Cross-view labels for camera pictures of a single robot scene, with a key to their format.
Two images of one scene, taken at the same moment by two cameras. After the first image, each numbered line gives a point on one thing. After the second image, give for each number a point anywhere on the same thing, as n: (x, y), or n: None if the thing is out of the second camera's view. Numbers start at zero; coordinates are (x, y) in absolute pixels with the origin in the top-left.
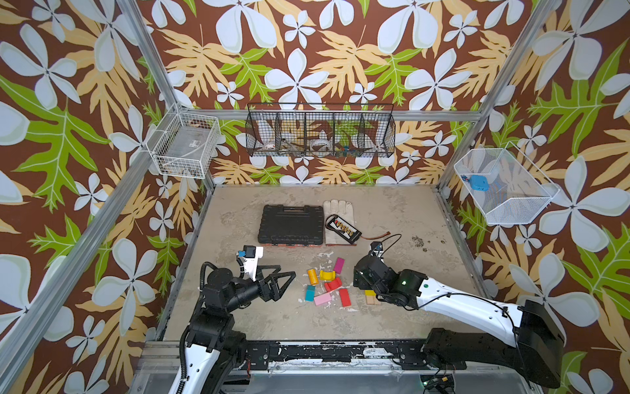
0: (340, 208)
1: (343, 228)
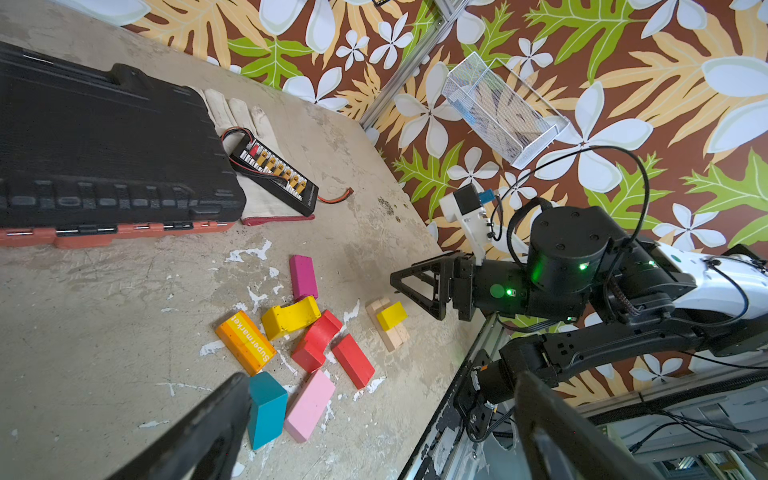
0: (264, 201)
1: (271, 176)
